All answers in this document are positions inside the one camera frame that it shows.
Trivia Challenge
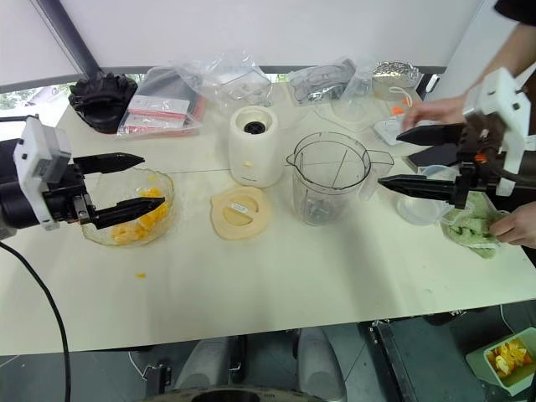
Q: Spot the green bin with fruit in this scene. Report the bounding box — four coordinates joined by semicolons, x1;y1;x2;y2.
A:
465;327;536;397

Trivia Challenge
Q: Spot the cream blender motor base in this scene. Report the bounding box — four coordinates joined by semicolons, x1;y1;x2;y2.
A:
228;105;283;188

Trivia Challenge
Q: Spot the person's bare right hand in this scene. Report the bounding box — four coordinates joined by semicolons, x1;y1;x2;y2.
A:
400;93;469;131

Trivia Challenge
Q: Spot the dark round robot torso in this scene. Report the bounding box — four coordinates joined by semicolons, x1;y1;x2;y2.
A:
144;384;322;402

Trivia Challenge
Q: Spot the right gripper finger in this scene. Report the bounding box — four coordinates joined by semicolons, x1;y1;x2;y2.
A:
395;123;466;148
376;174;461;205

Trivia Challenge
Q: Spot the small orange clip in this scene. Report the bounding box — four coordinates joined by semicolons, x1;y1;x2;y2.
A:
390;95;416;117

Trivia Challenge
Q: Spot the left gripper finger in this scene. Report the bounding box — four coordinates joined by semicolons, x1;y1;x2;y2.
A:
92;196;167;230
73;152;146;177

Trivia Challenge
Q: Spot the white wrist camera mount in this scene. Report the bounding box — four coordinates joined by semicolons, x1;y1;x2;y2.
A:
462;68;531;196
12;116;75;232

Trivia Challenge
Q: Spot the silver foil bag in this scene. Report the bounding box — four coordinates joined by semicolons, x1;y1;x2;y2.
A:
370;59;423;101

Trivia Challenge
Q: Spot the crumpled clear plastic bag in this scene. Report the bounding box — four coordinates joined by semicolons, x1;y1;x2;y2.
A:
172;50;274;106

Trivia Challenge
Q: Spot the black ridged blender part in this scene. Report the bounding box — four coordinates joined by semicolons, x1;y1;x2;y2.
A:
67;72;139;136

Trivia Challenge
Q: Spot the orange fruit pieces heap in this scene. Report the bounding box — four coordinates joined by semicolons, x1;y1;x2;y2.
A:
109;175;170;245

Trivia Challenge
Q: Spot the plastic bag with red cards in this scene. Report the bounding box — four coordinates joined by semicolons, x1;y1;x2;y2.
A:
116;65;207;139

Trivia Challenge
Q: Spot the person's black sleeve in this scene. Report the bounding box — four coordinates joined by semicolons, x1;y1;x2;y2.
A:
492;0;536;27

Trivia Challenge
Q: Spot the translucent cream plastic cover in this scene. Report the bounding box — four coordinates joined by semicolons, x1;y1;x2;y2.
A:
312;98;379;131

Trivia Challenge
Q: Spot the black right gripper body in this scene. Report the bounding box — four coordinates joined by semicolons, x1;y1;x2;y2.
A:
453;116;510;210

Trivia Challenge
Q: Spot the clear blender jar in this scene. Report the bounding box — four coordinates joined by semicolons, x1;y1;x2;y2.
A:
286;131;395;228

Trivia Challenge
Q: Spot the person's bare left hand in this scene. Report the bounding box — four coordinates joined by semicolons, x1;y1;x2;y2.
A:
488;206;536;247

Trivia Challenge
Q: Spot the dark window frame post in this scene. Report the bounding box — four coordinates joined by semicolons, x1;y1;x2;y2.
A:
30;0;102;81

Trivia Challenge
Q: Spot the cream blender lid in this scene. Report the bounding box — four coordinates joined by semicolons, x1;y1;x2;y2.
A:
209;186;273;241

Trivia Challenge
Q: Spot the clear plastic food container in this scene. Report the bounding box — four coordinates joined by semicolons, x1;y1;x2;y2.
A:
394;164;458;226

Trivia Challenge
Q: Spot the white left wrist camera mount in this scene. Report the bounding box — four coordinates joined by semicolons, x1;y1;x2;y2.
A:
12;116;75;232

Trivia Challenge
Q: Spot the white plastic grater piece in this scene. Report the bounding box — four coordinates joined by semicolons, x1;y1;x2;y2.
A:
373;117;410;147

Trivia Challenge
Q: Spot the black table frame bar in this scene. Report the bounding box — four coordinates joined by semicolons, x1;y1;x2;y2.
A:
367;317;422;402

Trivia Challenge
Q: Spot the black flat notebook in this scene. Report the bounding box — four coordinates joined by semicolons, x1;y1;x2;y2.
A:
405;145;462;173

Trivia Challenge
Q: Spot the plastic bag with grey parts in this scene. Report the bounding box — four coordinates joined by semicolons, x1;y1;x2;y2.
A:
286;57;358;105

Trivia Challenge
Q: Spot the grey rounded robot leg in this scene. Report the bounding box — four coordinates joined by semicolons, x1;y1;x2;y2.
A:
173;336;230;391
296;327;349;401

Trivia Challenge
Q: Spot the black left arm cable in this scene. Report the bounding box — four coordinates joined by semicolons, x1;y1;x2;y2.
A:
0;240;72;402

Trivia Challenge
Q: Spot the clear glass bowl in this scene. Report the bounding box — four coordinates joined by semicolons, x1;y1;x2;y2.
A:
80;167;175;249

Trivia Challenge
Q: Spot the green cleaning cloth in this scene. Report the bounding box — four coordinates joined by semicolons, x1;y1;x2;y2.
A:
441;191;511;261

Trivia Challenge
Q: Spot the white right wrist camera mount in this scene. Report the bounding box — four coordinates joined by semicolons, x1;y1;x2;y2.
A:
462;68;531;196

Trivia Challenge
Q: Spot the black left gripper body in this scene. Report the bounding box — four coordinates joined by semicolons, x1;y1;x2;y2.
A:
40;162;100;226

